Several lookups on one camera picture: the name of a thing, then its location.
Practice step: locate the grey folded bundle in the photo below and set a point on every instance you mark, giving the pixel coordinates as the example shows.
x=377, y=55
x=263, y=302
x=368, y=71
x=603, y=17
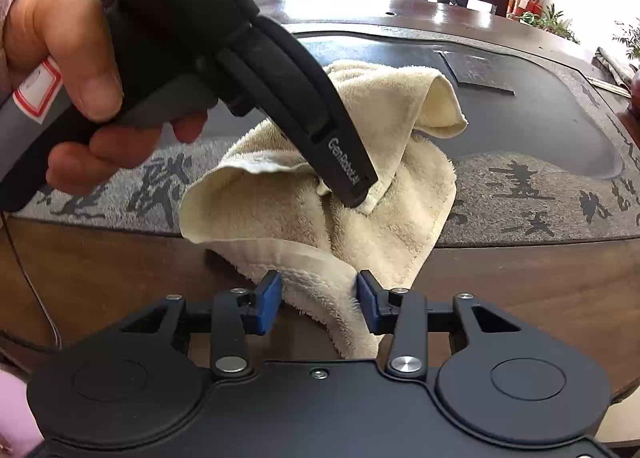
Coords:
x=612, y=65

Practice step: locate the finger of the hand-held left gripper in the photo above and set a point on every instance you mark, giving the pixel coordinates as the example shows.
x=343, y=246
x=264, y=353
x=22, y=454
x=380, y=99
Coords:
x=340, y=162

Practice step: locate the small potted plant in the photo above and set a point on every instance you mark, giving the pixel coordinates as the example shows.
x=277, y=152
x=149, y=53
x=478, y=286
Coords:
x=547, y=22

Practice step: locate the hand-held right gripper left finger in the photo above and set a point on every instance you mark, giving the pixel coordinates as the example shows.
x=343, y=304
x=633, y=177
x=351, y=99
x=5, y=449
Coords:
x=267, y=305

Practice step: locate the cream terry towel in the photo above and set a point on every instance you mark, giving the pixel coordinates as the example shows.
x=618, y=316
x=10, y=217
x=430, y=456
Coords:
x=280, y=203

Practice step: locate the bamboo tea tongs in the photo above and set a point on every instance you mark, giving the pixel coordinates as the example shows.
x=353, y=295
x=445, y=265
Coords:
x=610, y=86

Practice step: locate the pink garment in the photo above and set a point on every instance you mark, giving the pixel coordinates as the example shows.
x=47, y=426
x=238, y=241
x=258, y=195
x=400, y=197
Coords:
x=15, y=413

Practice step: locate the dark square stone plaque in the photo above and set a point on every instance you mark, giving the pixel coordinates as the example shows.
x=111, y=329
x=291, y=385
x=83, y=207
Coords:
x=475, y=72

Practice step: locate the grey stone tea tray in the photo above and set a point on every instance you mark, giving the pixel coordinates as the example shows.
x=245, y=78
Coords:
x=525, y=127

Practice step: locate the person's left hand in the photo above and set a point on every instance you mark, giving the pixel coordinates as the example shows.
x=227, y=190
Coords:
x=70, y=32

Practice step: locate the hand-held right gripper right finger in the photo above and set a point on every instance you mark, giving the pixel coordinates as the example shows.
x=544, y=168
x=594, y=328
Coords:
x=369, y=308

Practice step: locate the large feathery potted plant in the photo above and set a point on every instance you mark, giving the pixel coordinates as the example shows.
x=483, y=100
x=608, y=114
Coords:
x=630, y=37

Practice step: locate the brown rounded pot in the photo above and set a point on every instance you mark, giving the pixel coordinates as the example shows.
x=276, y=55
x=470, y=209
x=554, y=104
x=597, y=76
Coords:
x=632, y=107

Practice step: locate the red canister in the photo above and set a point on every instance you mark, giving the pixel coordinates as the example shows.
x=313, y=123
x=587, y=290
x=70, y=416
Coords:
x=525, y=5

